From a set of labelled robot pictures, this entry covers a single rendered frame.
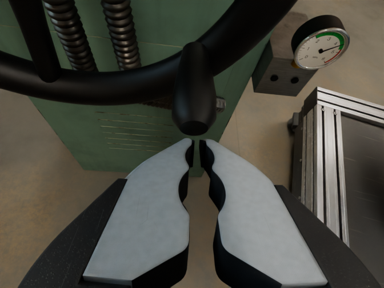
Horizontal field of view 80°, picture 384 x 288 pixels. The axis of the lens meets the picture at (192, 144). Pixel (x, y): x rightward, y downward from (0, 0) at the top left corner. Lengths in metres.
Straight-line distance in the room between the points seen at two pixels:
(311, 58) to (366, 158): 0.67
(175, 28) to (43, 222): 0.75
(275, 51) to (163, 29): 0.17
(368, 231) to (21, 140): 1.20
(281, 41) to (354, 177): 0.60
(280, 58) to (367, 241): 0.62
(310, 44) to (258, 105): 0.84
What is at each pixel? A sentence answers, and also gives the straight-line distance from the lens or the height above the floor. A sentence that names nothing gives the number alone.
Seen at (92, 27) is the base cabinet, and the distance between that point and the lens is 0.41.
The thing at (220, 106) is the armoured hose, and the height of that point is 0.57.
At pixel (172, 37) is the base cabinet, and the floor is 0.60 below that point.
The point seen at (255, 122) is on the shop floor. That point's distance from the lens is 1.10.
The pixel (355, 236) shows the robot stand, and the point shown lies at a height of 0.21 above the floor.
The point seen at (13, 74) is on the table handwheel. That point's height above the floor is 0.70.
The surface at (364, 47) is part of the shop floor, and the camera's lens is 1.89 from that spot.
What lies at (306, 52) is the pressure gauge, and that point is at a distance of 0.35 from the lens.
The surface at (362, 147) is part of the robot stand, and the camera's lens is 0.99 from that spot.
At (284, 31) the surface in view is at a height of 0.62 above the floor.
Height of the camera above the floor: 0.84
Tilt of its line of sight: 61 degrees down
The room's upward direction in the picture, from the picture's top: 16 degrees clockwise
